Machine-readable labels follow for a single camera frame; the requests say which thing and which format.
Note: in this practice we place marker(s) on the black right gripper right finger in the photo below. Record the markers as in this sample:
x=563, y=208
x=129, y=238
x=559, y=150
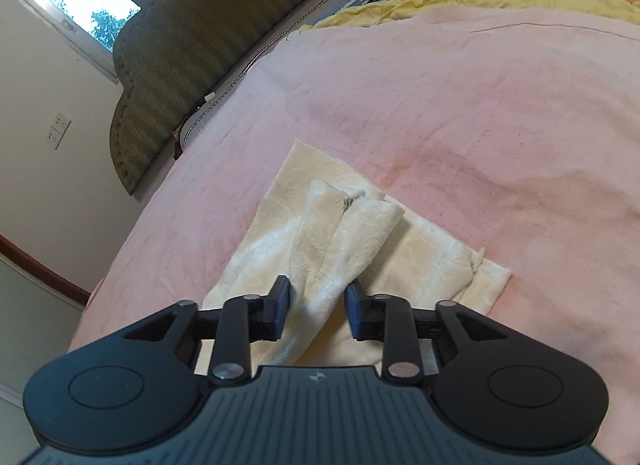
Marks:
x=496, y=385

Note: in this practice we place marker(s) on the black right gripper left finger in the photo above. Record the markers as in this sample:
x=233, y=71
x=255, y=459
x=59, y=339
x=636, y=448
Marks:
x=142, y=383

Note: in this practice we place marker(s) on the cream white pants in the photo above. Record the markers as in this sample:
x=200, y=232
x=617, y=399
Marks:
x=323, y=225

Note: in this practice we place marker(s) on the white wardrobe doors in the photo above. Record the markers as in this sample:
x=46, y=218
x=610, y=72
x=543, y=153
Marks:
x=37, y=325

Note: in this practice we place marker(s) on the pink bed blanket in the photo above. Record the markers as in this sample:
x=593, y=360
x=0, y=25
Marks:
x=517, y=131

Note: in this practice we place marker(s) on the olive green padded headboard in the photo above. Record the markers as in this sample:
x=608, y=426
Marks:
x=167, y=56

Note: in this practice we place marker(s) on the brown wooden door frame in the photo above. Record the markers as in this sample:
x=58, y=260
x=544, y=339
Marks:
x=42, y=273

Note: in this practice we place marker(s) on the white wall socket plate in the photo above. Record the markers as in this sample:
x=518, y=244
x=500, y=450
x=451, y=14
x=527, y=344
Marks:
x=58, y=130

